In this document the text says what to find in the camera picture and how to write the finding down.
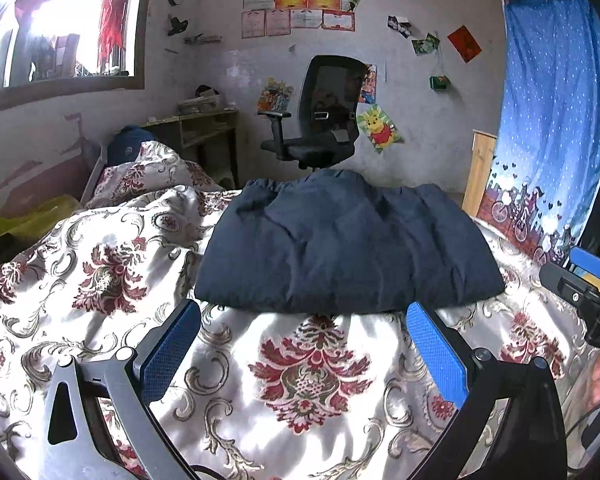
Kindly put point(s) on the white bed headboard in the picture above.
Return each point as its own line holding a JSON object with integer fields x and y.
{"x": 94, "y": 175}

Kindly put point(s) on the yellow cloth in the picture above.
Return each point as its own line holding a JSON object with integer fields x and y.
{"x": 10, "y": 220}

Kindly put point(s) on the green wall photo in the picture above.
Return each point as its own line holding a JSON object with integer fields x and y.
{"x": 425, "y": 44}

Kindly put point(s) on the cartoon figure wall poster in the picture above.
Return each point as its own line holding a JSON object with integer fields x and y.
{"x": 371, "y": 85}

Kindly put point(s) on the light wooden board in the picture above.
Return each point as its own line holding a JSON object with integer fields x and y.
{"x": 480, "y": 170}

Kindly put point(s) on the wood-framed window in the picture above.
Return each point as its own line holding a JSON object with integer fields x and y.
{"x": 55, "y": 20}

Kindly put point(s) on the wooden shelf desk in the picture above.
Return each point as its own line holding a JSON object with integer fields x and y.
{"x": 200, "y": 122}

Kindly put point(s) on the dark navy padded jacket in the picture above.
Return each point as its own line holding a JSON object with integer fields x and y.
{"x": 350, "y": 245}

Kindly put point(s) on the yellow bear cartoon poster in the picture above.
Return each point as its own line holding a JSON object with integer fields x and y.
{"x": 380, "y": 127}

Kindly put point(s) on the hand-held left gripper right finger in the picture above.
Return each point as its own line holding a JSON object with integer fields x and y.
{"x": 437, "y": 355}

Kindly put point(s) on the group of wall certificates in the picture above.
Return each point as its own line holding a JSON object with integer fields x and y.
{"x": 280, "y": 20}

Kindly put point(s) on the red hanging garment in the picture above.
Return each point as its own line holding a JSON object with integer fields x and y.
{"x": 111, "y": 20}

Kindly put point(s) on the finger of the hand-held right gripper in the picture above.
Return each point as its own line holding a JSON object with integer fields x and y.
{"x": 560, "y": 280}
{"x": 587, "y": 260}

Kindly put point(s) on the stack of papers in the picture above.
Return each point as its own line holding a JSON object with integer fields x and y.
{"x": 200, "y": 104}

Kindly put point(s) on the floral satin bed quilt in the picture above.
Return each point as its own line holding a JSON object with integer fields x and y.
{"x": 305, "y": 375}

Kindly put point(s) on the person's right hand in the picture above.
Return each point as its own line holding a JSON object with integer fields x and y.
{"x": 597, "y": 375}

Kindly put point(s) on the black and white wall photos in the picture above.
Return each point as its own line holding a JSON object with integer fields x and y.
{"x": 399, "y": 25}

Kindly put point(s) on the blue pillow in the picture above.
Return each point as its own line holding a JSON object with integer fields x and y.
{"x": 127, "y": 145}

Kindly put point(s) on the black wall ornament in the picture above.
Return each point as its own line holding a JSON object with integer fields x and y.
{"x": 177, "y": 26}

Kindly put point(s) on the red paper envelope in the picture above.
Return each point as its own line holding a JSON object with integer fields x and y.
{"x": 464, "y": 42}

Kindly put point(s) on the blue dotted curtain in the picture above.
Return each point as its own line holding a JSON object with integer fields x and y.
{"x": 545, "y": 110}

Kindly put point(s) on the dark item on desk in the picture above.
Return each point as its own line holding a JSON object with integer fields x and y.
{"x": 207, "y": 91}

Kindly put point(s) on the black mesh office chair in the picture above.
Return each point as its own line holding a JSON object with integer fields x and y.
{"x": 330, "y": 85}

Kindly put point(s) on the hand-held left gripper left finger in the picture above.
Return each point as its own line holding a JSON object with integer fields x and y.
{"x": 172, "y": 355}

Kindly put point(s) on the green hanging pouch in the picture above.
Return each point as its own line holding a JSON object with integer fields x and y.
{"x": 440, "y": 83}

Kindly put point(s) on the colourful cartoon poster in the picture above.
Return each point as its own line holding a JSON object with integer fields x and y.
{"x": 275, "y": 95}

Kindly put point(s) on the small wall shelf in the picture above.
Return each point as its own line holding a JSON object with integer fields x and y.
{"x": 202, "y": 38}

